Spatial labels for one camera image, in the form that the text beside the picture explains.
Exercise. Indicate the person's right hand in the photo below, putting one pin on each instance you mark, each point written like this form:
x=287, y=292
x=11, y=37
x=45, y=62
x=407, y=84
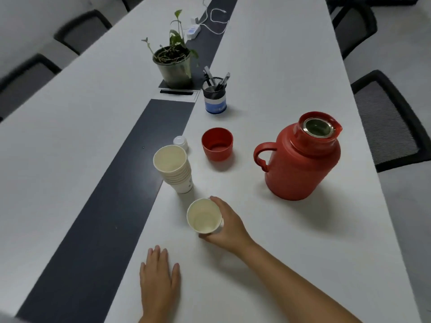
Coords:
x=232, y=232

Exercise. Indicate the person's left hand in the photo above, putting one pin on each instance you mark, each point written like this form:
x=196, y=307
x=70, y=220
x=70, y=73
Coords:
x=158, y=289

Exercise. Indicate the white paper cup blue print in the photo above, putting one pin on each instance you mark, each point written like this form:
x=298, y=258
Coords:
x=202, y=218

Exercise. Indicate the stack of white paper cups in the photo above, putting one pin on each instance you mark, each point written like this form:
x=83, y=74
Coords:
x=180, y=179

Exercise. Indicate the red thermos lid cup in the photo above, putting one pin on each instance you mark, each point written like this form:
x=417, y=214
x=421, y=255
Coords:
x=217, y=154

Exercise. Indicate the red thermos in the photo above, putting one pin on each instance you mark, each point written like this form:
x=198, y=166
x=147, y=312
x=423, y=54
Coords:
x=296, y=171

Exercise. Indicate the white thermos stopper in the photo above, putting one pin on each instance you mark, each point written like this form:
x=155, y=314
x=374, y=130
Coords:
x=180, y=141

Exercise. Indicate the person's right forearm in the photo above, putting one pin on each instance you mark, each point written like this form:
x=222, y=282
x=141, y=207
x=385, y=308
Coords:
x=296, y=292

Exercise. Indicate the white conference table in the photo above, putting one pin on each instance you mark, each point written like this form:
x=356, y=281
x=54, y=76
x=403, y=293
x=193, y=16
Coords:
x=286, y=63

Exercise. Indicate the black mesh pen holder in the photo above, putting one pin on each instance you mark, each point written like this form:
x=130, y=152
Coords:
x=215, y=105

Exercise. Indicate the silver utility knife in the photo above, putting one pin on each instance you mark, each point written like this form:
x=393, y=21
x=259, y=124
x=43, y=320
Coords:
x=224, y=80

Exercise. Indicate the black white marker pen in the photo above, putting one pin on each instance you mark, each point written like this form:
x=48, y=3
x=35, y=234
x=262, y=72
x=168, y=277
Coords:
x=208, y=75

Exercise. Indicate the potted green plant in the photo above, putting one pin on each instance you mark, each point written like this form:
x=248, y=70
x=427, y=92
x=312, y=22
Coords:
x=175, y=73

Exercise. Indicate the black mesh office chair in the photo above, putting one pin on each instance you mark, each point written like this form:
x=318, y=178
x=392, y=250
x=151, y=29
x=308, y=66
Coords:
x=353, y=26
x=23, y=84
x=387, y=124
x=129, y=1
x=84, y=31

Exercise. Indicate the white power strip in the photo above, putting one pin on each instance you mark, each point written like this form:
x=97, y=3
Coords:
x=193, y=31

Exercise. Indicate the white charger plug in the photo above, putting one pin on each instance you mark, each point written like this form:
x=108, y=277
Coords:
x=195, y=21

